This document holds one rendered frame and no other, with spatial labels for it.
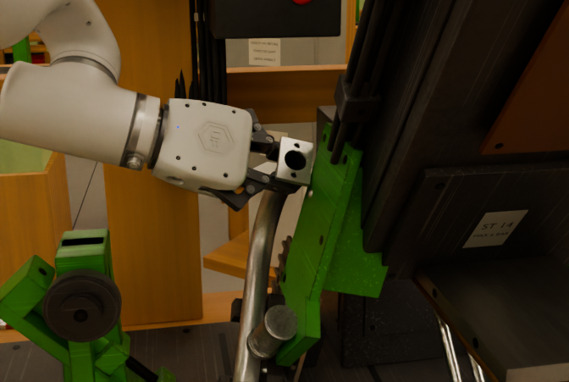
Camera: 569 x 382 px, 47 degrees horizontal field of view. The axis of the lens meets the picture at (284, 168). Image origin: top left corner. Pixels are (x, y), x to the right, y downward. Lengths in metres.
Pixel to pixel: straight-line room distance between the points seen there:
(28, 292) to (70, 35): 0.27
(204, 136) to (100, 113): 0.11
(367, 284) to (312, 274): 0.06
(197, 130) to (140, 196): 0.32
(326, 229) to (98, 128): 0.26
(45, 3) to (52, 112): 0.12
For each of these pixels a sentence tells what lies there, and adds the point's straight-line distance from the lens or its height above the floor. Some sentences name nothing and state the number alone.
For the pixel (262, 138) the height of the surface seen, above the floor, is 1.25.
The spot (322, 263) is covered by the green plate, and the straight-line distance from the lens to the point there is 0.68.
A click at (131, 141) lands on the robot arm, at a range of 0.71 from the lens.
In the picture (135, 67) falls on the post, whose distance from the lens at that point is 0.98.
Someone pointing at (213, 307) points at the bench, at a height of 0.88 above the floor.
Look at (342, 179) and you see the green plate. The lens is 0.66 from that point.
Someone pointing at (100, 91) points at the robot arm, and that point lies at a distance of 0.72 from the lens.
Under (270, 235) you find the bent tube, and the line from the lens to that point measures 0.85.
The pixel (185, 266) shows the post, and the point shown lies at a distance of 1.08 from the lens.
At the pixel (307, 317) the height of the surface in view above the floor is 1.10.
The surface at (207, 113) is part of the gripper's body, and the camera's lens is 0.75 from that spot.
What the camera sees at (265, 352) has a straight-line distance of 0.75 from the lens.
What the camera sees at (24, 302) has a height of 1.12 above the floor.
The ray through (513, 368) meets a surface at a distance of 0.60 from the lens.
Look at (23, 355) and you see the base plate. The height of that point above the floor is 0.90.
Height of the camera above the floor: 1.45
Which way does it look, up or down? 18 degrees down
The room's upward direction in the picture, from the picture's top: straight up
